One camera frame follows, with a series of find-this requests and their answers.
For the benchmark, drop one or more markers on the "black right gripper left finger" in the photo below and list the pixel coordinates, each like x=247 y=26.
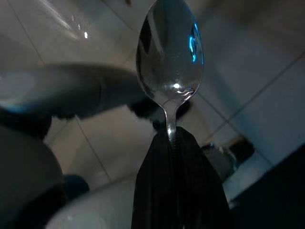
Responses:
x=155 y=190

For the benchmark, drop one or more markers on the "silver spoon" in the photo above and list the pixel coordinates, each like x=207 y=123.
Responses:
x=170 y=59

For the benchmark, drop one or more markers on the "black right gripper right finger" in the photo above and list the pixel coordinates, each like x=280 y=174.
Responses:
x=200 y=190

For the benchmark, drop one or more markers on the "grey robot left leg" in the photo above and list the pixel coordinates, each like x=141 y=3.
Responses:
x=71 y=90

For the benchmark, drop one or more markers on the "black floor mat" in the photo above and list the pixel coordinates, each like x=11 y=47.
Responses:
x=274 y=202

